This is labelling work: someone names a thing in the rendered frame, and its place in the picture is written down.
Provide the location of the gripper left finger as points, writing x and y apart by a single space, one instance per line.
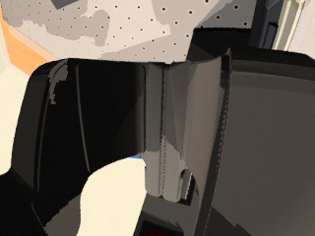
77 116

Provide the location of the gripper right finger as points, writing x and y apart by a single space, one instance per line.
244 125

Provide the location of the beige well plate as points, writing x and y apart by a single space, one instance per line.
287 23

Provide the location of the dark grey flat base plate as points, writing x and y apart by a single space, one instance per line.
123 30

